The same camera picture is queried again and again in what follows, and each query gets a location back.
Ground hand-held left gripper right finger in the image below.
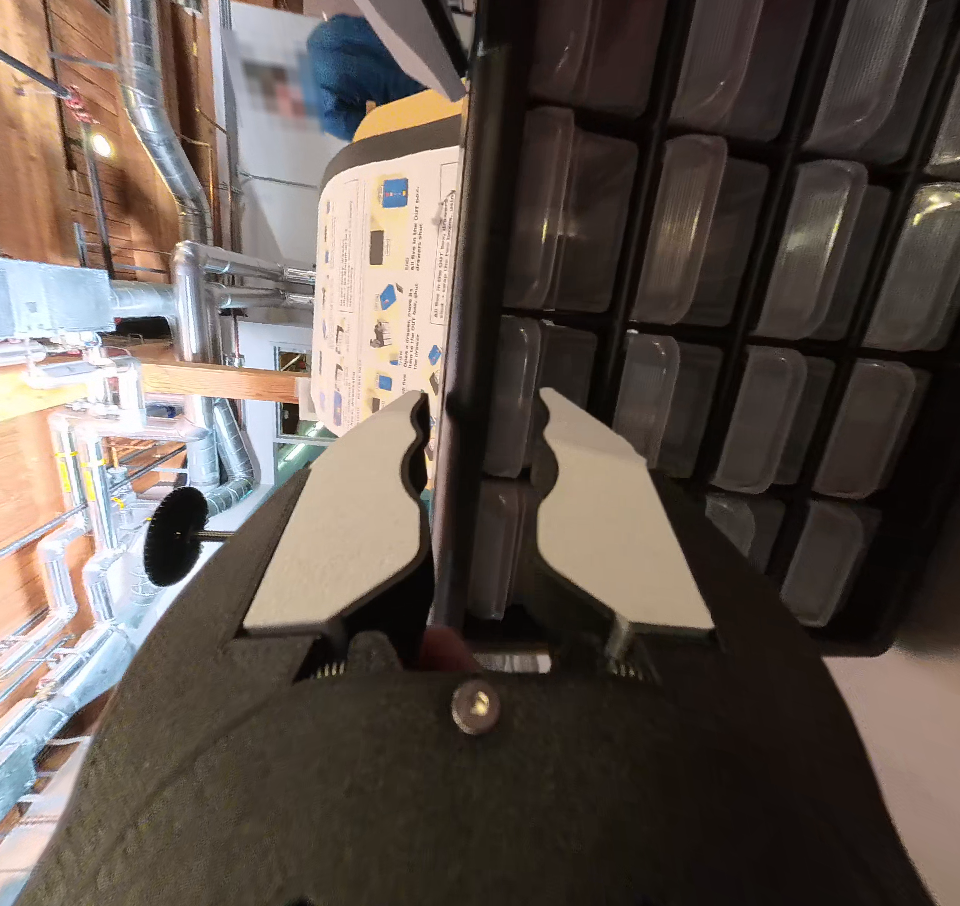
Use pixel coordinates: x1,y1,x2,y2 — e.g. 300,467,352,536
528,386,717,654

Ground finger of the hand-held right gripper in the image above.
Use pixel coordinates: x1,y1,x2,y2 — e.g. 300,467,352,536
328,0,477,102

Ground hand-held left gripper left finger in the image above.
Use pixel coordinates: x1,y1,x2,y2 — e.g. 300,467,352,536
242,389,438,669

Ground black drawer cabinet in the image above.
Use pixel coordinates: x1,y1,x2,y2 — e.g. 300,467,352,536
429,0,960,658

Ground rows of clear plastic drawers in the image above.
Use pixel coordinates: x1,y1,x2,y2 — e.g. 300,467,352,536
472,0,960,630

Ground round wooden table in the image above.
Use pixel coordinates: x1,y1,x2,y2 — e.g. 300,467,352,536
351,87,471,145

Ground black round disc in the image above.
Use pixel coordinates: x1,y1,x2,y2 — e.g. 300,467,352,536
141,485,213,589

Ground wooden beam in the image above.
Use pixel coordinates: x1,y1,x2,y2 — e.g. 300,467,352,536
0,357,310,424

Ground printed instruction sheet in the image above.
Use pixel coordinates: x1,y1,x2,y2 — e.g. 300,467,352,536
313,143,463,493

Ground silver pipe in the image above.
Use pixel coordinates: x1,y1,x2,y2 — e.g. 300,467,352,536
171,240,318,309

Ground silver spiral air duct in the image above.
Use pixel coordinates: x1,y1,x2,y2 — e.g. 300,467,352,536
111,0,217,249

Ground galvanized metal duct box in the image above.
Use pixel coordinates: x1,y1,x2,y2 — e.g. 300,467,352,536
0,256,115,340

